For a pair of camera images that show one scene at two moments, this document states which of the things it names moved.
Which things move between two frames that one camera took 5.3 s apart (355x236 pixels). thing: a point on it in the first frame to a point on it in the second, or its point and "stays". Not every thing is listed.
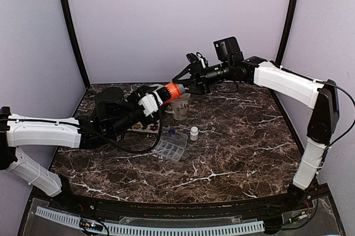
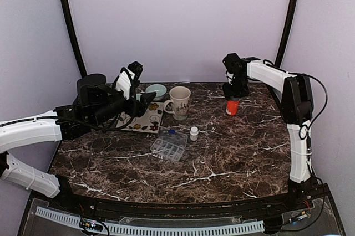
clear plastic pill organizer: x=172 y=145 stays
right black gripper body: x=202 y=76 to x=238 y=88
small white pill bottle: x=194 y=133 stays
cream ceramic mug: x=180 y=107 stays
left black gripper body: x=140 y=92 to x=135 y=109
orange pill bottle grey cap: x=176 y=90 to x=233 y=104
